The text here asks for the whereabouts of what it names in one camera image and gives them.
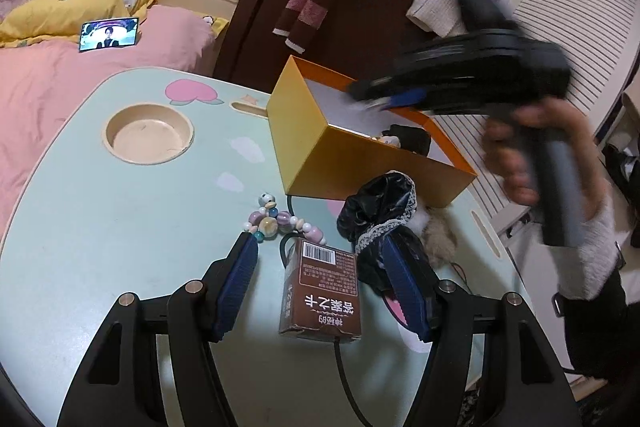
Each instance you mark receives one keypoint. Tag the black cloth item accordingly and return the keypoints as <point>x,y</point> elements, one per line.
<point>410,137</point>

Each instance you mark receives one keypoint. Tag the orange cardboard box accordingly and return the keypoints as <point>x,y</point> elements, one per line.
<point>320,157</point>

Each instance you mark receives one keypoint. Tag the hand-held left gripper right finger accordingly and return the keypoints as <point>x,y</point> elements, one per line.
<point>405,287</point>

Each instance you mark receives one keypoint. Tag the small yellow pillow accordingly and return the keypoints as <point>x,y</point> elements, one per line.
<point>217,26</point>

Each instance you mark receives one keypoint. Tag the pink blanket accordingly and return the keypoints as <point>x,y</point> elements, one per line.
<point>50,107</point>

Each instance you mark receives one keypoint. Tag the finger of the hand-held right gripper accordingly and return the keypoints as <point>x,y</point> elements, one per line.
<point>407,98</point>

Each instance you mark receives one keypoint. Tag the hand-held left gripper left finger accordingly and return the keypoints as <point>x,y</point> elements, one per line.
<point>235,287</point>

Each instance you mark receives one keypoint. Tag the brown milk carton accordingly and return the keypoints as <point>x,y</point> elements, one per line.
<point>320,292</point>

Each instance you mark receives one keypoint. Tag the large yellow pillow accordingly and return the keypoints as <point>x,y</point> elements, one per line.
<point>60,7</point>

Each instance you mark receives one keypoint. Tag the person's right forearm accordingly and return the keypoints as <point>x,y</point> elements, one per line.
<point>590,257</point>

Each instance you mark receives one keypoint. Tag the person's right hand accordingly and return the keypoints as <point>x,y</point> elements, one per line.
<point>515,167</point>

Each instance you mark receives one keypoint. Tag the black lace-trimmed cap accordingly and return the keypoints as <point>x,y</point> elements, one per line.
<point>380,202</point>

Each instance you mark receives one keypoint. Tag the smartphone with lit screen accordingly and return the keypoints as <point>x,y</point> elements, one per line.
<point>110,34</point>

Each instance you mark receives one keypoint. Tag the person's dark patterned clothing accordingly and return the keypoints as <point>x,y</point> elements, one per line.
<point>600,332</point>

